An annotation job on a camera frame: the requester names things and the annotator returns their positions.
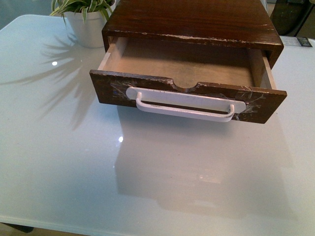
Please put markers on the white drawer handle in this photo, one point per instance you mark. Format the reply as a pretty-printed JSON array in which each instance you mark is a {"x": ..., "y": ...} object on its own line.
[{"x": 185, "y": 105}]

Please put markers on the wooden drawer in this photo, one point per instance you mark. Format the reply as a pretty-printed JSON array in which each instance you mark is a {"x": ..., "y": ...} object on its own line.
[{"x": 206, "y": 70}]

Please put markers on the dark wooden drawer box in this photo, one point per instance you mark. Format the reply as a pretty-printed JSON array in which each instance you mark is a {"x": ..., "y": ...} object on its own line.
[{"x": 229, "y": 23}]

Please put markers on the white plant pot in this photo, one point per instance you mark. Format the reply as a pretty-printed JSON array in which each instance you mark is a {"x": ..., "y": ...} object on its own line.
[{"x": 88, "y": 33}]

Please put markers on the green spider plant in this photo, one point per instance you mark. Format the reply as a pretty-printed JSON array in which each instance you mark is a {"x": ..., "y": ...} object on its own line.
[{"x": 104, "y": 8}]

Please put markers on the label sticker on table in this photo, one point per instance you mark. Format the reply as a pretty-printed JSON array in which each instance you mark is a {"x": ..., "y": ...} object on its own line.
[{"x": 296, "y": 41}]

